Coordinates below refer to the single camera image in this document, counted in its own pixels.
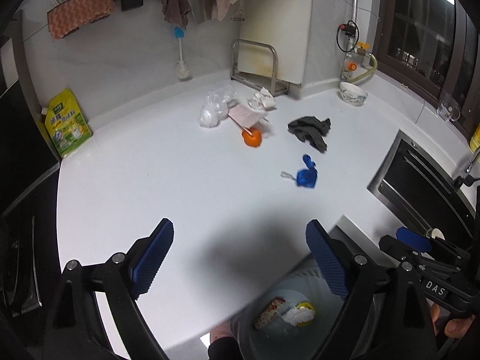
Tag small crumpled white paper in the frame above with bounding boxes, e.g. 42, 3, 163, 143
247, 88, 277, 111

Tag hanging peeler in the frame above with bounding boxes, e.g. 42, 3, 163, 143
231, 0, 245, 22

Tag light blue trash bin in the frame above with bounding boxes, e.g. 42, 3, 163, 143
230, 256, 343, 359

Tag white patterned bowl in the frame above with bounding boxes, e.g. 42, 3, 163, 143
338, 81, 368, 107

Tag sink faucet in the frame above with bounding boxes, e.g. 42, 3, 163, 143
452, 147, 480, 191

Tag dark grey cloth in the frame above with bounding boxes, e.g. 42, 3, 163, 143
287, 116, 331, 153

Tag brown hanging cloth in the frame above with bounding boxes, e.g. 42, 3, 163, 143
161, 0, 191, 30

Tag person's right hand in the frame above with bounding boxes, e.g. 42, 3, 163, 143
430, 303, 475, 339

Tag blue plastic bag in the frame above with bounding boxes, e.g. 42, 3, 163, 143
281, 154, 318, 189

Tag white tissue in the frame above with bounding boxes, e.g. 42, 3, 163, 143
281, 301, 317, 328

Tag dark window frame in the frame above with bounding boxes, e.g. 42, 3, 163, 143
373, 0, 479, 138

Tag orange fruit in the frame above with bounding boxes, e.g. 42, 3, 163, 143
241, 127, 262, 148

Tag clear glass mug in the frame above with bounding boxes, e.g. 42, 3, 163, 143
436, 91, 461, 122

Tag red snack wrapper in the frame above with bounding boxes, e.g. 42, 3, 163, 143
253, 297, 286, 331

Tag blue handled bottle brush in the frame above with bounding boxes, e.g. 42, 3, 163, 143
174, 27, 191, 81

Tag metal board rack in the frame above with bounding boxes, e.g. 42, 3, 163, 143
230, 38, 290, 97

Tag clear plastic bag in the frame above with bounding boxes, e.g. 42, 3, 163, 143
199, 85, 237, 128

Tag white cutting board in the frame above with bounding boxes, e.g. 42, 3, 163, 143
240, 0, 312, 85

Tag pink paper package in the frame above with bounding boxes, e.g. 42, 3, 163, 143
228, 104, 268, 136

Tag yellow green detergent pouch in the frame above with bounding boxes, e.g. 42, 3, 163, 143
41, 88, 93, 158

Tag gas valve with hose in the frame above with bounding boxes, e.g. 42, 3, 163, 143
335, 0, 377, 84

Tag orange sponge cloth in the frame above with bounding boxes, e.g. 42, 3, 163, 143
47, 0, 115, 41

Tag black kitchen sink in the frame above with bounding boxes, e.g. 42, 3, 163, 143
368, 131, 479, 249

